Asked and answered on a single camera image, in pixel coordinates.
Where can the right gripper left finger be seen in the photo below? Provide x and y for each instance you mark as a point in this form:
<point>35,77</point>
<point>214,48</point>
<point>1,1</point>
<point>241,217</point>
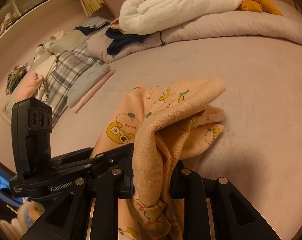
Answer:
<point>111,186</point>

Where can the dark navy garment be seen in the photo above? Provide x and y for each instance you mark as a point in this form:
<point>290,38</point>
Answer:
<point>120,40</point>

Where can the grey folded cloth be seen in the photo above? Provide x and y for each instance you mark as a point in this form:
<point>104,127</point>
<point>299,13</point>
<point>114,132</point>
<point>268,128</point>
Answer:
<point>85,82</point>

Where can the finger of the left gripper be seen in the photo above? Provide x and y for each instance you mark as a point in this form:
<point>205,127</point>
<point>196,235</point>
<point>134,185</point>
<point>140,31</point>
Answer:
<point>111,156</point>

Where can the peach cartoon print garment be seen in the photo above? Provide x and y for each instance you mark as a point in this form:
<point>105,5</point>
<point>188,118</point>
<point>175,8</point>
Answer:
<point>165,125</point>

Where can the white plush goose toy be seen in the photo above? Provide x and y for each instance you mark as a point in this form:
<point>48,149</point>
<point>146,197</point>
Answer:
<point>141,17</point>

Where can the plaid grey white pillow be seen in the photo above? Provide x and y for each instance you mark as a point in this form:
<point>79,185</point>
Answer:
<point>71,64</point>

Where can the pink folded duvet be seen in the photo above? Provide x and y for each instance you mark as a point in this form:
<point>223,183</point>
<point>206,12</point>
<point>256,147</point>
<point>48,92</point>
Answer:
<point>287,26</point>

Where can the floral green cloth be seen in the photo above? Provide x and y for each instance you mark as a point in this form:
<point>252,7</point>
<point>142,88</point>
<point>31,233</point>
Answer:
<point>15,76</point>

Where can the striped blue folded cloth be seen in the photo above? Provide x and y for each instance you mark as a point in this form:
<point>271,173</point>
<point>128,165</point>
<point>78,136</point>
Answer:
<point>93,24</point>

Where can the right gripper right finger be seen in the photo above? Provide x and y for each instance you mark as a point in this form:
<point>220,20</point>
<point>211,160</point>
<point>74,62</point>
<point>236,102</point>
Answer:
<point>188,186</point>

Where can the pink folded cloth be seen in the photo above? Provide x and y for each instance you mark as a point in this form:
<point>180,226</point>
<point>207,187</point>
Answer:
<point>86,98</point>

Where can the small white plush toy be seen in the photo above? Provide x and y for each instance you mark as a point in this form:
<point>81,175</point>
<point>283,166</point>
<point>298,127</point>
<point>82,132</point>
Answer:
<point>41,54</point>

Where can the grey green pillow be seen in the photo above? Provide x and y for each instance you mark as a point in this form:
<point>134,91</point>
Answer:
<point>70,41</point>

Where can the pink rolled cloth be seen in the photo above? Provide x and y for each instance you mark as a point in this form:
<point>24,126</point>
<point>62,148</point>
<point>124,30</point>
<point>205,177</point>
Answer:
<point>29,86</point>

